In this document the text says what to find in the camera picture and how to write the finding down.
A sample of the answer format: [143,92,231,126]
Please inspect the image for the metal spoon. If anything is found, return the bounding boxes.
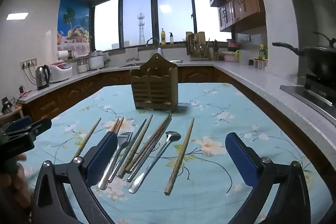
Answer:
[128,131,181,193]

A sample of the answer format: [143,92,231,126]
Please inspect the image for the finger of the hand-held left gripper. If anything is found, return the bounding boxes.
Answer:
[16,117,52,144]
[4,115,32,135]

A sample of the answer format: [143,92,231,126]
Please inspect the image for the wall socket strip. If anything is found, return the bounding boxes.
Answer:
[20,58,37,68]

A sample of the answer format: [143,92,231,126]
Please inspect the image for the ridged wooden chopstick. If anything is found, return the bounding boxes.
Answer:
[164,118,195,195]

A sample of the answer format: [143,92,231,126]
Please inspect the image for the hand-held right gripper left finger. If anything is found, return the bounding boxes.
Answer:
[31,132,118,224]

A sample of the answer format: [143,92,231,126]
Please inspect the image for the spice jar set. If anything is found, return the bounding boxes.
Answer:
[253,57,267,69]

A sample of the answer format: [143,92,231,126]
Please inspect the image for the white round cooker pot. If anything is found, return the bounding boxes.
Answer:
[88,50,105,70]

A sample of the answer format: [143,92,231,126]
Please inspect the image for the steel sink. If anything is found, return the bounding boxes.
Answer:
[118,59,184,68]

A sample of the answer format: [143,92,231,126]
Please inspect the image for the wooden countertop utensil rack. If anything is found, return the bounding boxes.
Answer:
[186,31,210,60]

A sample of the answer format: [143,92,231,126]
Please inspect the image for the tropical fruit wall poster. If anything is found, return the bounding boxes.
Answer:
[57,0,91,51]

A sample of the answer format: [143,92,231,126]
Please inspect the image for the chrome faucet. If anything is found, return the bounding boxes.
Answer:
[146,37,160,52]

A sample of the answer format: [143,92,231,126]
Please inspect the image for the hanging dish towel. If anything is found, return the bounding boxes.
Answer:
[125,48,139,62]

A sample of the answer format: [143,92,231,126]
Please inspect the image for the person's left hand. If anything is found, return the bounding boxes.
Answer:
[0,154,33,214]

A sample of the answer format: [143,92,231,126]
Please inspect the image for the wooden slatted utensil holder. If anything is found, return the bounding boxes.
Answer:
[129,53,179,113]

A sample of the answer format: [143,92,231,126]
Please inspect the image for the pink container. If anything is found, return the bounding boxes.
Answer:
[223,51,240,62]

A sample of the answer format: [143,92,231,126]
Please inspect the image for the teal floral tablecloth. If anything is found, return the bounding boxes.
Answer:
[16,82,327,224]

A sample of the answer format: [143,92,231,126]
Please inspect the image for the glass jar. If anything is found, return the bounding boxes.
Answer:
[77,59,88,73]

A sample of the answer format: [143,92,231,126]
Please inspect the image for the steel electric kettle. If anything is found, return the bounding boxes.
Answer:
[35,65,51,90]

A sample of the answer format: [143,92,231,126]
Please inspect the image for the kitchen window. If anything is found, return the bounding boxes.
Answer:
[91,0,233,52]

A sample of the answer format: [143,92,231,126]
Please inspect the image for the wooden lower cabinets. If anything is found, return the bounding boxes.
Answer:
[22,65,289,125]

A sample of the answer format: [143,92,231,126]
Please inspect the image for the white and red rice cooker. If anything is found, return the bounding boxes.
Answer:
[49,62,72,83]

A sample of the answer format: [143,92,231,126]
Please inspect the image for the metal fork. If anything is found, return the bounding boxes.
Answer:
[108,132,134,184]
[98,132,133,190]

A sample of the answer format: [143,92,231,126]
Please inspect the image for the metal chopstick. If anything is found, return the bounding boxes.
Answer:
[127,116,173,182]
[112,119,147,181]
[130,115,172,174]

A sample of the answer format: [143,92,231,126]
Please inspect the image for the gas stove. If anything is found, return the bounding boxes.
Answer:
[280,73,336,127]

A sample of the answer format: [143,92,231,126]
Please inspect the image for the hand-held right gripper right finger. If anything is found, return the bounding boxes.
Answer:
[225,132,312,224]

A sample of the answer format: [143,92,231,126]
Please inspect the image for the grey kitchen countertop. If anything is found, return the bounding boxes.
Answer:
[17,59,336,185]

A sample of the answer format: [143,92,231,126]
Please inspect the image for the black wok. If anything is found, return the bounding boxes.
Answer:
[272,31,336,80]

